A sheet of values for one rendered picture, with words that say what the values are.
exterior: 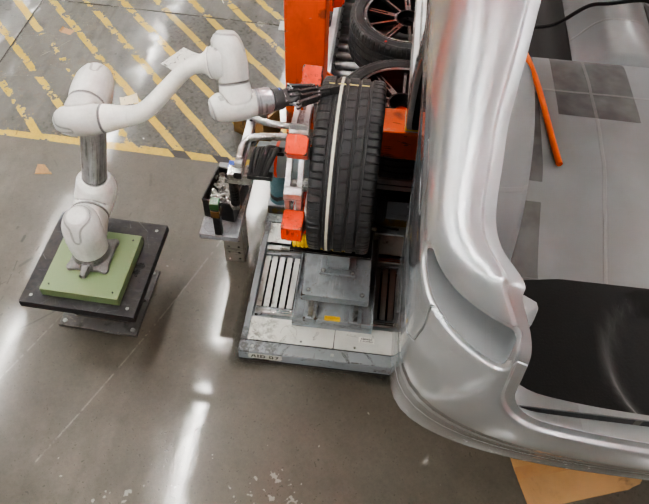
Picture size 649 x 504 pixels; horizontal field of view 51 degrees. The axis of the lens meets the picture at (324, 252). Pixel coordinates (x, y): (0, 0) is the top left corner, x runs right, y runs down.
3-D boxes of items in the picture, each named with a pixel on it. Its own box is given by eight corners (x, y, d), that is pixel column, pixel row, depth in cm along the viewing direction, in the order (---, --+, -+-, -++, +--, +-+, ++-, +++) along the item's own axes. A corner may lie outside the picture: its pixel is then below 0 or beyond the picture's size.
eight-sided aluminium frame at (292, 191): (301, 260, 266) (301, 164, 222) (284, 259, 266) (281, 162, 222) (318, 161, 298) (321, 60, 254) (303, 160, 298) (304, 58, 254)
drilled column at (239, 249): (245, 262, 335) (239, 207, 302) (225, 259, 336) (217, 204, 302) (249, 246, 341) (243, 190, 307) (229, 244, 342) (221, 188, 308)
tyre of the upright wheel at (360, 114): (370, 215, 303) (365, 286, 244) (318, 209, 304) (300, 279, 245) (388, 65, 273) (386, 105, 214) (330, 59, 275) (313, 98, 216)
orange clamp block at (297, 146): (308, 160, 233) (306, 155, 224) (286, 158, 233) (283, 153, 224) (310, 140, 233) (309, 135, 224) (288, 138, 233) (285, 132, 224)
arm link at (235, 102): (260, 120, 224) (254, 80, 219) (214, 128, 221) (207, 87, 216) (254, 115, 234) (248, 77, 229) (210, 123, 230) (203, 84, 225)
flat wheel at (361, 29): (334, 24, 409) (335, -11, 390) (435, 9, 421) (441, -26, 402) (368, 95, 371) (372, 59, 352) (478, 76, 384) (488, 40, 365)
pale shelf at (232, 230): (238, 242, 290) (238, 238, 287) (199, 238, 291) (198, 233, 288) (256, 169, 315) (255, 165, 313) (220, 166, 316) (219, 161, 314)
